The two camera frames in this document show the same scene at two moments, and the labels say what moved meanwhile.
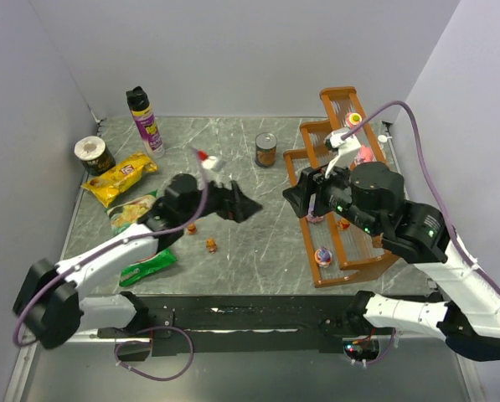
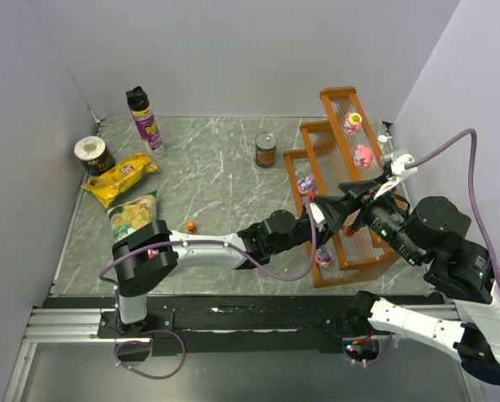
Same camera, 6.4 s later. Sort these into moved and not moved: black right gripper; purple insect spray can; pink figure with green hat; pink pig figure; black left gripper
Moved: black right gripper; black left gripper
Not moved: pink figure with green hat; pink pig figure; purple insect spray can
